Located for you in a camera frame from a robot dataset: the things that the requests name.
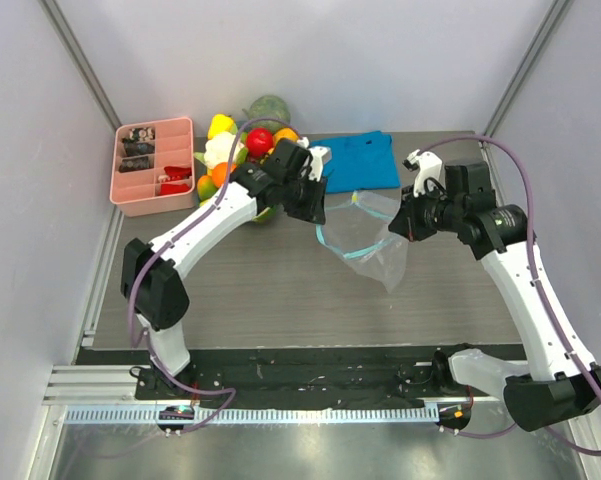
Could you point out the watermelon slice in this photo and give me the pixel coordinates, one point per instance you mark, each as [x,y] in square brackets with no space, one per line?
[265,216]

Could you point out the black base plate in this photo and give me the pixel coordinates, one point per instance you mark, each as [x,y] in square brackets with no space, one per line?
[312,378]

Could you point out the orange fruit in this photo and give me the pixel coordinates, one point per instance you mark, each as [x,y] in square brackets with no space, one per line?
[219,174]

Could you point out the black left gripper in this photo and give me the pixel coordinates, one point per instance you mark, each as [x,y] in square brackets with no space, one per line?
[313,211]

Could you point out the blue folded cloth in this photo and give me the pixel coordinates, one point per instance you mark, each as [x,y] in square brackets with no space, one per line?
[360,162]

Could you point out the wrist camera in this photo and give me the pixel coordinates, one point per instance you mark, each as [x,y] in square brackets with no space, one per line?
[319,156]
[426,165]

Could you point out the green orange mango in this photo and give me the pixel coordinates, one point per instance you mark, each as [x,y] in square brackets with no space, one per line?
[206,187]

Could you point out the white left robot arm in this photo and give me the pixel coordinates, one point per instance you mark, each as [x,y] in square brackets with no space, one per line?
[153,273]

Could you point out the pink organizer tray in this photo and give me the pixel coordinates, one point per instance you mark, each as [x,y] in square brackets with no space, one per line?
[153,167]

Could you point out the yellow bell pepper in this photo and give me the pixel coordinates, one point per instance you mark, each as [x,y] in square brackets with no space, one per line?
[220,123]

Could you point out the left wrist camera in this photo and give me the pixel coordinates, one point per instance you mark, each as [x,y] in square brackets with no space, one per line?
[319,156]

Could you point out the white cauliflower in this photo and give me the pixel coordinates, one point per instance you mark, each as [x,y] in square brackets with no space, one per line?
[218,148]

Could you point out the clear zip top bag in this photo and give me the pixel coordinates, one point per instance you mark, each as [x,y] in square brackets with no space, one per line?
[358,235]

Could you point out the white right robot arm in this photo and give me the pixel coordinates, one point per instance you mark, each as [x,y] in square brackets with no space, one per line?
[561,379]

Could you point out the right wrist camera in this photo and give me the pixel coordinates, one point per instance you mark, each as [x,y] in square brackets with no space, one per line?
[426,165]

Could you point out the green fruit basket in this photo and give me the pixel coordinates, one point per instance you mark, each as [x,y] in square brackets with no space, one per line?
[241,134]

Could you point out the orange yellow mango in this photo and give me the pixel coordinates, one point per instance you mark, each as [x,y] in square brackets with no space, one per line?
[285,133]

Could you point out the white slotted cable duct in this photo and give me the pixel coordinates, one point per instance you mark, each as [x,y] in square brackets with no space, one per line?
[171,416]

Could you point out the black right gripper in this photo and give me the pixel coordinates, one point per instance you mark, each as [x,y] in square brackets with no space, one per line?
[408,220]

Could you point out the green melon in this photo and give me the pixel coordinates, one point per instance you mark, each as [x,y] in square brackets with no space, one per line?
[270,112]

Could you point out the red apple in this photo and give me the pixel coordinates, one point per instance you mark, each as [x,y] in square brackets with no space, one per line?
[259,141]

